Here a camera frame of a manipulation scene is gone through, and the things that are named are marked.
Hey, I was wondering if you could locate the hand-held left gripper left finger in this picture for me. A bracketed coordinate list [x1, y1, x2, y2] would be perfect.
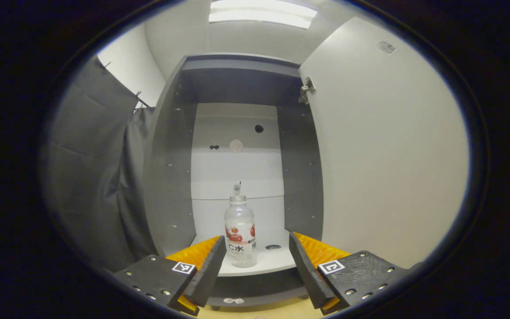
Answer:
[113, 235, 227, 317]

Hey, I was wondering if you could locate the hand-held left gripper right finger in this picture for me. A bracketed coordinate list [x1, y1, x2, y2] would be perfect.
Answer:
[289, 231, 410, 316]

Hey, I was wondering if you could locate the clear plastic bottle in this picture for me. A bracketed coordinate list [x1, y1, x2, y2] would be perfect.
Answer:
[224, 195, 257, 268]

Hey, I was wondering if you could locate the white cabinet door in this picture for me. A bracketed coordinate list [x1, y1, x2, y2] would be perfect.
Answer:
[298, 17, 470, 270]

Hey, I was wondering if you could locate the white cabinet shelf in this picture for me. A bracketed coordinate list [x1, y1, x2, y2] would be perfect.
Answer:
[191, 234, 298, 277]

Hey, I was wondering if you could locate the dark grey cabinet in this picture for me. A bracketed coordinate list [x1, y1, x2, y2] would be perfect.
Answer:
[142, 53, 326, 309]

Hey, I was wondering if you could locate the metal door hinge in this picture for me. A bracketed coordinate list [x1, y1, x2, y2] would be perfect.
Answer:
[298, 76, 317, 105]

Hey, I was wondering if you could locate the black backdrop cloth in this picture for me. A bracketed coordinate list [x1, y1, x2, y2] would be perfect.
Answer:
[42, 55, 159, 273]

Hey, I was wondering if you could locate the large twin ceiling light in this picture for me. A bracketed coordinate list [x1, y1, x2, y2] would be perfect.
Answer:
[209, 0, 317, 29]

